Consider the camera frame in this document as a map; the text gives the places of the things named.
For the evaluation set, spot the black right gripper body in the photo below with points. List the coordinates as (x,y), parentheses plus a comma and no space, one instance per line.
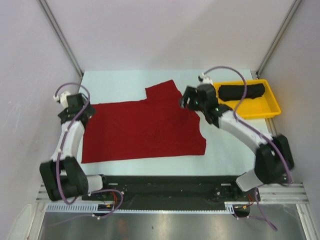
(197,105)

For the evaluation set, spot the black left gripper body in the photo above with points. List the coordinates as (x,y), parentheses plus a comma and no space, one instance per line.
(89,110)

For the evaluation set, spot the red t shirt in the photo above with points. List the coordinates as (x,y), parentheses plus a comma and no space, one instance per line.
(154,127)

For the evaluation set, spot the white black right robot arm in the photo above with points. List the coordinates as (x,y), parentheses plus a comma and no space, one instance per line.
(273,156)

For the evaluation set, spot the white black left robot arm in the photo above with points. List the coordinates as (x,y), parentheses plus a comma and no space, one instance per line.
(62,175)

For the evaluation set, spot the rolled black t shirt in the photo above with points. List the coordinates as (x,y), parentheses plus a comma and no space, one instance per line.
(235,92)

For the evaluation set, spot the yellow plastic tray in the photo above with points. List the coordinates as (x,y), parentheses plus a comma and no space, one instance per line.
(263,107)

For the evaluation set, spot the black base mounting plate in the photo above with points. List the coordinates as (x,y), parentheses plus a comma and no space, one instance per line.
(217,188)

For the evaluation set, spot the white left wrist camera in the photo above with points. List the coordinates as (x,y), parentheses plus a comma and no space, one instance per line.
(62,99)

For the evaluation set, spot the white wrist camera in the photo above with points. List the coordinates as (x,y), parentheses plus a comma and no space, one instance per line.
(204,79)
(62,99)

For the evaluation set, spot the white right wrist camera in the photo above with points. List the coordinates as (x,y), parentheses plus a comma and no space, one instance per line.
(204,79)

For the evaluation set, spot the white slotted cable duct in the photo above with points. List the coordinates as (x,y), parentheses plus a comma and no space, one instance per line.
(97,208)

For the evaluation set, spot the aluminium frame rail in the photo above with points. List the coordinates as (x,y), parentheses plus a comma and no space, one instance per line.
(268,194)

